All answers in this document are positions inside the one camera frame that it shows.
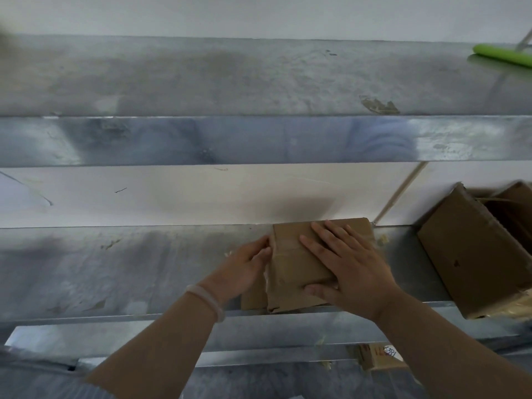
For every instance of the person's right hand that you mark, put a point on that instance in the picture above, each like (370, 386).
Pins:
(355, 278)

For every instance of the person's left hand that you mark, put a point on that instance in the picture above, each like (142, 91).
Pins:
(232, 275)

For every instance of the person's left thumb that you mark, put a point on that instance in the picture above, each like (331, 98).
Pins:
(254, 245)

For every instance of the person's right little finger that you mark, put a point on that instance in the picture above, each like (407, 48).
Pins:
(365, 245)

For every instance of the person's right middle finger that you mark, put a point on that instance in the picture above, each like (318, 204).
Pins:
(327, 237)

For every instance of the person's right thumb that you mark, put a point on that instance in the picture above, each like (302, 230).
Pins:
(320, 291)

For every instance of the small brown cardboard box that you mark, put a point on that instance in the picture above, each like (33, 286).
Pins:
(291, 270)

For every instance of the person's left forearm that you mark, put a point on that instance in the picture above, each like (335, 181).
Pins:
(158, 349)

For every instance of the person's right forearm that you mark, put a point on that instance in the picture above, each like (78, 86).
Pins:
(440, 353)

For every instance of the beige pole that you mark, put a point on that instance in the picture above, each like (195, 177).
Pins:
(398, 195)

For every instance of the cardboard piece with white label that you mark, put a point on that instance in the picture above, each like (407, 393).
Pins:
(380, 355)

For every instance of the galvanized metal shelf board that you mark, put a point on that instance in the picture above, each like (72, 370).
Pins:
(104, 270)
(208, 99)
(282, 380)

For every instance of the large brown cardboard box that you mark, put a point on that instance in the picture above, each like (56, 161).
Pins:
(465, 253)

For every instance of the torn brown tape scrap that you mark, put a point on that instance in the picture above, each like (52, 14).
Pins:
(380, 105)

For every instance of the open brown cardboard box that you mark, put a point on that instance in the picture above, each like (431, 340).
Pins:
(515, 207)

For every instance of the green broom head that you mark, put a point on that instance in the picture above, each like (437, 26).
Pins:
(505, 55)

